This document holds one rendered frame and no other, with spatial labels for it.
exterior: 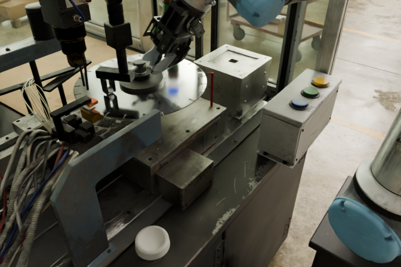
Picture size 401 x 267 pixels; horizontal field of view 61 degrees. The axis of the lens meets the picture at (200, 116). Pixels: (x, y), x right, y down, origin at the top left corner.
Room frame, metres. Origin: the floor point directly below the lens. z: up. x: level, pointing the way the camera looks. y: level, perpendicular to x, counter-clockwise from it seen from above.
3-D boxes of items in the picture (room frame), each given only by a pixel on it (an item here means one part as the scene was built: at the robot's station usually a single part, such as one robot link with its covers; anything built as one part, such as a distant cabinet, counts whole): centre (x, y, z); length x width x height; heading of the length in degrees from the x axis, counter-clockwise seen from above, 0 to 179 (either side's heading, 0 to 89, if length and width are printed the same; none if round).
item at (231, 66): (0.99, -0.10, 0.82); 0.18 x 0.18 x 0.15; 52
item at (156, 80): (0.77, 0.15, 0.96); 0.11 x 0.11 x 0.03
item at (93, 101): (0.61, 0.27, 0.95); 0.10 x 0.03 x 0.07; 142
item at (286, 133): (0.80, -0.28, 0.82); 0.28 x 0.11 x 0.15; 142
